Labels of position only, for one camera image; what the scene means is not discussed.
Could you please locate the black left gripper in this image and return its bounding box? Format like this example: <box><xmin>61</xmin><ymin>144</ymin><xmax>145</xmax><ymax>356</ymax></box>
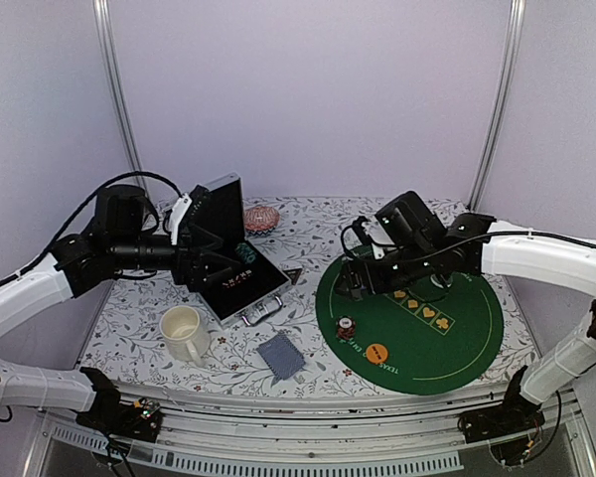
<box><xmin>111</xmin><ymin>225</ymin><xmax>241</xmax><ymax>292</ymax></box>

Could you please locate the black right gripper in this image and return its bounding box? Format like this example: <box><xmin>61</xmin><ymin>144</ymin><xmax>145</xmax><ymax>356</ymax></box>
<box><xmin>334</xmin><ymin>240</ymin><xmax>436</xmax><ymax>302</ymax></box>

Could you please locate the red black poker chip stack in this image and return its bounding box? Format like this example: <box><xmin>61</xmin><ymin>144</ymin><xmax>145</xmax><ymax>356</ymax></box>
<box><xmin>336</xmin><ymin>316</ymin><xmax>357</xmax><ymax>341</ymax></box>

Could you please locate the orange big blind button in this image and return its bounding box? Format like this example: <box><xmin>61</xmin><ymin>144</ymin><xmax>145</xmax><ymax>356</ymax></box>
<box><xmin>365</xmin><ymin>343</ymin><xmax>388</xmax><ymax>365</ymax></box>

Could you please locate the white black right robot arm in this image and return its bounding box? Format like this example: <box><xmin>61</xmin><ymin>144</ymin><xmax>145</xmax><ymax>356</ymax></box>
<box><xmin>335</xmin><ymin>191</ymin><xmax>596</xmax><ymax>433</ymax></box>

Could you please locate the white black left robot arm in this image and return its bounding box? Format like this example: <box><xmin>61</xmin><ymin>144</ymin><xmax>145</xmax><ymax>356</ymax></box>
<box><xmin>0</xmin><ymin>173</ymin><xmax>238</xmax><ymax>431</ymax></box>

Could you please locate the rear poker chip stack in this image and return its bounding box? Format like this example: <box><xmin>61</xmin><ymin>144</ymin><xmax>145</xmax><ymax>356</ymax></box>
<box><xmin>234</xmin><ymin>242</ymin><xmax>257</xmax><ymax>265</ymax></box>

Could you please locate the clear glass dealer button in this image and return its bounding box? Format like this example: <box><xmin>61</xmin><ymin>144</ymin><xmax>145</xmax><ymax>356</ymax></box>
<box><xmin>430</xmin><ymin>274</ymin><xmax>452</xmax><ymax>290</ymax></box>

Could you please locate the green round poker mat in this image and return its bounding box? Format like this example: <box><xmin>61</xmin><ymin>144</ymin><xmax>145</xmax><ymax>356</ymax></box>
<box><xmin>315</xmin><ymin>258</ymin><xmax>504</xmax><ymax>396</ymax></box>

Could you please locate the cream ceramic mug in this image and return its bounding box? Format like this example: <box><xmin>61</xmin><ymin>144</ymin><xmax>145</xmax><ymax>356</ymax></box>
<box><xmin>159</xmin><ymin>306</ymin><xmax>211</xmax><ymax>368</ymax></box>

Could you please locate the white floral tablecloth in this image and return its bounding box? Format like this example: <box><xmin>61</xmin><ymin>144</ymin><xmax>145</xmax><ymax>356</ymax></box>
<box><xmin>80</xmin><ymin>198</ymin><xmax>538</xmax><ymax>398</ymax></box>

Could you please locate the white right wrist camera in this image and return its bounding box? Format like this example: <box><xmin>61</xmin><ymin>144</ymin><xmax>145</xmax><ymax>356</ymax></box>
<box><xmin>352</xmin><ymin>216</ymin><xmax>395</xmax><ymax>260</ymax></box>

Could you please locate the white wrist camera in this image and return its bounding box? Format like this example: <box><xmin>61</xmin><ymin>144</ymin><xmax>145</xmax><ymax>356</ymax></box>
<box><xmin>167</xmin><ymin>193</ymin><xmax>193</xmax><ymax>245</ymax></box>
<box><xmin>352</xmin><ymin>216</ymin><xmax>395</xmax><ymax>260</ymax></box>

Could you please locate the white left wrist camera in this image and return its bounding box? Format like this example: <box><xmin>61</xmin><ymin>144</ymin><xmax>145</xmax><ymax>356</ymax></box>
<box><xmin>167</xmin><ymin>193</ymin><xmax>193</xmax><ymax>245</ymax></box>

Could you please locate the aluminium frame rail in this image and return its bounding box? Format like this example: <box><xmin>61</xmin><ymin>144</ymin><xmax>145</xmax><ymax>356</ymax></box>
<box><xmin>22</xmin><ymin>382</ymin><xmax>596</xmax><ymax>477</ymax></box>

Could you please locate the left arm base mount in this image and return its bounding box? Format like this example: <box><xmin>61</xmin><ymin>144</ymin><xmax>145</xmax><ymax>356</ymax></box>
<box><xmin>75</xmin><ymin>392</ymin><xmax>163</xmax><ymax>443</ymax></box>

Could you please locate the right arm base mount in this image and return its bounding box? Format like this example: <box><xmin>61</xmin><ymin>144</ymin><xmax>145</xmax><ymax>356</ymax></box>
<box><xmin>457</xmin><ymin>397</ymin><xmax>544</xmax><ymax>443</ymax></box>

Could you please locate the left aluminium post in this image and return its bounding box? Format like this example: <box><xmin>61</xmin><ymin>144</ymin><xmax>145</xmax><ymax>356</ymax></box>
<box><xmin>92</xmin><ymin>0</ymin><xmax>143</xmax><ymax>172</ymax></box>

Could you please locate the aluminium post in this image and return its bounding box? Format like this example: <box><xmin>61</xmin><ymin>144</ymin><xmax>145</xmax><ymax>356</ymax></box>
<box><xmin>467</xmin><ymin>0</ymin><xmax>526</xmax><ymax>211</ymax></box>
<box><xmin>92</xmin><ymin>0</ymin><xmax>143</xmax><ymax>172</ymax></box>

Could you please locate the right aluminium post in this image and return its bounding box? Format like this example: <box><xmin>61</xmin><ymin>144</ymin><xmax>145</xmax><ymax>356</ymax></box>
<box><xmin>467</xmin><ymin>0</ymin><xmax>526</xmax><ymax>211</ymax></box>

